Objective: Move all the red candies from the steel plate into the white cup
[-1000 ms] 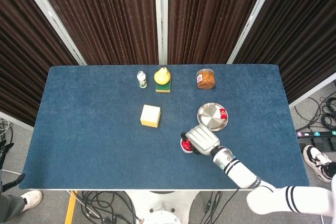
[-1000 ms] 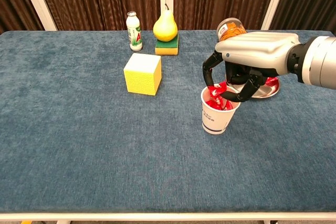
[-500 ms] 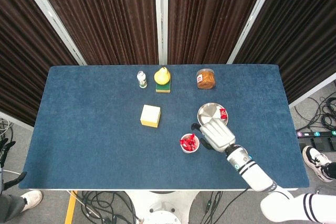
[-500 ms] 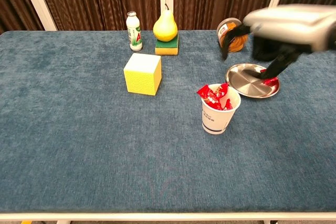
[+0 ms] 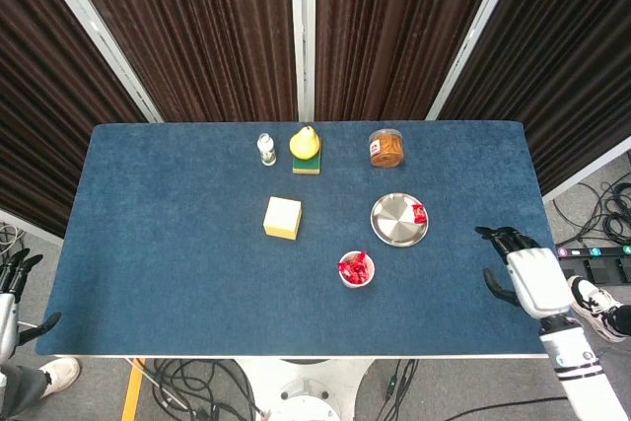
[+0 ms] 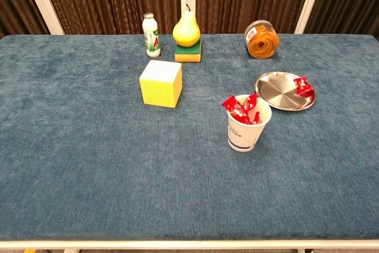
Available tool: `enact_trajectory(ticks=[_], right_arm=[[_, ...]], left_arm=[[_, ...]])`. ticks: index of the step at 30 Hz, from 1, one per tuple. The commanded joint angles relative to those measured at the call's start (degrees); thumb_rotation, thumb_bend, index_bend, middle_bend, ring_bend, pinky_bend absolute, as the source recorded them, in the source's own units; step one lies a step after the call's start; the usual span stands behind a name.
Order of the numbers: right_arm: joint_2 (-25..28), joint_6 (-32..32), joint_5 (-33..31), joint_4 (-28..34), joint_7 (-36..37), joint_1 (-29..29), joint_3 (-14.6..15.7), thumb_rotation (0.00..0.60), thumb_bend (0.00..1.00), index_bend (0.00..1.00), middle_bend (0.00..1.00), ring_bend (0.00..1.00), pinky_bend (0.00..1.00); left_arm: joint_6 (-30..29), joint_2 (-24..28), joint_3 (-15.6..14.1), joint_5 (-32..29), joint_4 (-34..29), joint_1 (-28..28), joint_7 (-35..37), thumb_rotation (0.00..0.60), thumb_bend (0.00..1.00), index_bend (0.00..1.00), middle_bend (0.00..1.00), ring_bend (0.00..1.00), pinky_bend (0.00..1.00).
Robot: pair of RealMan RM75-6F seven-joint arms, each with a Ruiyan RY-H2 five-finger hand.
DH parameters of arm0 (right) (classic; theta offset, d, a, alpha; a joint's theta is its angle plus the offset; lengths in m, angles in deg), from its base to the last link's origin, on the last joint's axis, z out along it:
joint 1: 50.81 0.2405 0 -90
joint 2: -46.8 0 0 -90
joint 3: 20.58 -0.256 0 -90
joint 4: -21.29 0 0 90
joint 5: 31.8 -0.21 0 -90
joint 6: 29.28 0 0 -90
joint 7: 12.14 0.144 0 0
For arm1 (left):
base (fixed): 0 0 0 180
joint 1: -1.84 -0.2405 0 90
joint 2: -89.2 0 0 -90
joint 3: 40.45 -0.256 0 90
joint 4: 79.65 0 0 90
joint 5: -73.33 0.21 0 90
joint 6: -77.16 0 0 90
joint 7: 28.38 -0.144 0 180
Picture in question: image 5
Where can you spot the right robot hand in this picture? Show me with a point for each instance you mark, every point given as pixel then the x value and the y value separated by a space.
pixel 537 283

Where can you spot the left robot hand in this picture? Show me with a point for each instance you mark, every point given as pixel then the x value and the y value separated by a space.
pixel 7 322

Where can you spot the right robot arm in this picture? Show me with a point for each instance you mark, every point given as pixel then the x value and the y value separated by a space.
pixel 581 376

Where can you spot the round metal plate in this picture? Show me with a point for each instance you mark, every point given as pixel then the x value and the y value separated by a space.
pixel 394 219

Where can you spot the white paper cup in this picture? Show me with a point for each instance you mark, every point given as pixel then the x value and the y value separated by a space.
pixel 343 282

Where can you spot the white black sneaker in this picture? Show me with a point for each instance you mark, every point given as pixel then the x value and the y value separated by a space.
pixel 591 300

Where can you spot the black foot pedal box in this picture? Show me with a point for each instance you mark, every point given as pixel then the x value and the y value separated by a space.
pixel 606 270

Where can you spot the grey trouser leg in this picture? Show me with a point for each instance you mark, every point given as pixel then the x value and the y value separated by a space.
pixel 22 396

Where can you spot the beige shoe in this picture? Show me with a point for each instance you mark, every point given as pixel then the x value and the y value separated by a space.
pixel 61 375

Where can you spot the yellow floor tape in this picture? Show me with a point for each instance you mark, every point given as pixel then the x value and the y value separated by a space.
pixel 132 391

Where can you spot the blue table mat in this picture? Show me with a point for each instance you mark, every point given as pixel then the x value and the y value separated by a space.
pixel 197 268

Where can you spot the clear jar of orange snacks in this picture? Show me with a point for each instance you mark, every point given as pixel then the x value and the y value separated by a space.
pixel 387 150

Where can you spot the brown folding screen panel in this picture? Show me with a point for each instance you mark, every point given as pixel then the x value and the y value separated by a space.
pixel 197 31
pixel 44 95
pixel 394 31
pixel 567 71

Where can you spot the green yellow sponge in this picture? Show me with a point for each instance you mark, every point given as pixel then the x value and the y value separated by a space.
pixel 305 167

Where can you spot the yellow cube with white top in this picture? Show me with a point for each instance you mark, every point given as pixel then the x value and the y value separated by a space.
pixel 282 216

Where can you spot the yellow pear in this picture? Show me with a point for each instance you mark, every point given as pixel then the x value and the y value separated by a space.
pixel 303 144

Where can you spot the small white drink bottle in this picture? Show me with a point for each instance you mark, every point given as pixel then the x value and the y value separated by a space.
pixel 266 147

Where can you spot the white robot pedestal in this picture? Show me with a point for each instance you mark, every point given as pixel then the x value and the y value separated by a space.
pixel 305 391

